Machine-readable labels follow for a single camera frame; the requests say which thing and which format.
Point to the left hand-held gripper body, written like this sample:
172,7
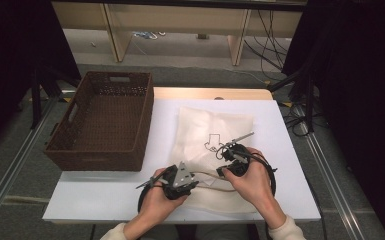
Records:
183,176

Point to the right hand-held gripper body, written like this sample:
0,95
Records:
236,160

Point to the cream mesh laundry bag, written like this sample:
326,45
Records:
196,133

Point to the brown woven basket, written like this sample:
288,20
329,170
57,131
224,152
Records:
106,126

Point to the person's right hand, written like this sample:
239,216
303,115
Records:
256,186

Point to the person's left hand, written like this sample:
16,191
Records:
160,206

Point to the person's grey trousers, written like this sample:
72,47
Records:
223,233

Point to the white table board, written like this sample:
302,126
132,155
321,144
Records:
113,196

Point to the wooden table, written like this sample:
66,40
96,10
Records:
186,93

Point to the black metal stand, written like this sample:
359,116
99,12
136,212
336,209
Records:
308,100
36,100

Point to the black curtain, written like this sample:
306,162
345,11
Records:
363,100
13,66

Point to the aluminium floor rail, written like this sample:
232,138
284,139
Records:
343,206
13,170

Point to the beige wooden desk frame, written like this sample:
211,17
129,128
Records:
180,16

